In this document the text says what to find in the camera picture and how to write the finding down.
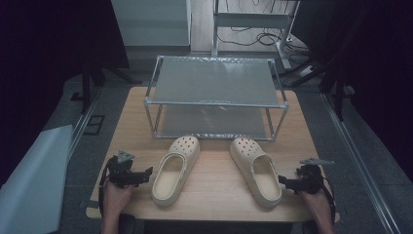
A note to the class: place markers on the white cabinet panel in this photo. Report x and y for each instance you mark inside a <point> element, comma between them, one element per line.
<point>151,21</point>

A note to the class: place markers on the aluminium floor rail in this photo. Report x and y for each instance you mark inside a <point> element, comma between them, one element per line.
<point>82,122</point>
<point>363,162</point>

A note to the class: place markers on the white foam board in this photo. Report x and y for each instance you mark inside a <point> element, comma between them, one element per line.
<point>32,182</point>

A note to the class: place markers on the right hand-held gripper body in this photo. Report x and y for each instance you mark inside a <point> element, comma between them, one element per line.
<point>310,180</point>

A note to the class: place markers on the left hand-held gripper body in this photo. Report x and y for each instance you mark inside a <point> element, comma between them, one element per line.
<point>120,172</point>

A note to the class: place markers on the metal two-tier shoe rack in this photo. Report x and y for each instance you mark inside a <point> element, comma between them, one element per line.
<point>214,83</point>

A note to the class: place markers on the black floor frame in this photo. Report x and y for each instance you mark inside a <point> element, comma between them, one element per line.
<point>94,124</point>

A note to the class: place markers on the person's left hand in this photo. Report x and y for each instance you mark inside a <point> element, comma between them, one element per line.
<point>115,198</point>

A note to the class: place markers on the person's right hand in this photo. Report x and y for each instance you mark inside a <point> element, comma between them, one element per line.
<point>313,203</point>

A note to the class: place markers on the white metal desk frame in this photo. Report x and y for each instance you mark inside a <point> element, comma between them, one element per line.
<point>251,20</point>

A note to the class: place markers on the cream clog shoe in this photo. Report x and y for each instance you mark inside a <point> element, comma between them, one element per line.
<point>186,148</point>
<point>245,152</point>

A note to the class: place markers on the black metal stand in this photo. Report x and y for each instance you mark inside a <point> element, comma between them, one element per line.
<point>86,84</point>
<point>337,87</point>

